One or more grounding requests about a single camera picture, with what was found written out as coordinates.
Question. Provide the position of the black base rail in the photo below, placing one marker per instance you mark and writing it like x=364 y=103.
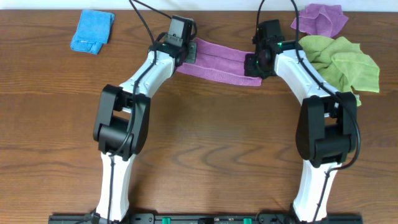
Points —
x=148 y=218

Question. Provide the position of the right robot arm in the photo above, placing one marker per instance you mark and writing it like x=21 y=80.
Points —
x=327 y=129

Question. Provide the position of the folded blue cloth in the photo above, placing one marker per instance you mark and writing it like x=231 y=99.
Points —
x=92 y=32

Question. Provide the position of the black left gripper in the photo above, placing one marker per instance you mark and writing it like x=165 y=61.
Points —
x=191 y=49

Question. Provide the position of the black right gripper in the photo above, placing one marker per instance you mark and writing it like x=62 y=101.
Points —
x=249 y=70

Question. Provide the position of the crumpled green cloth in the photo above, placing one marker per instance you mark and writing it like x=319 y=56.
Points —
x=341 y=63

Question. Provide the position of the crumpled purple cloth at back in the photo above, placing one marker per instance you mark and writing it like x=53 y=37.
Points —
x=321 y=19

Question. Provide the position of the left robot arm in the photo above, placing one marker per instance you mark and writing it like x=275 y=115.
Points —
x=122 y=120

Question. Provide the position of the purple microfiber cloth with label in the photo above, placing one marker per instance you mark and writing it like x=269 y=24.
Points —
x=219 y=63

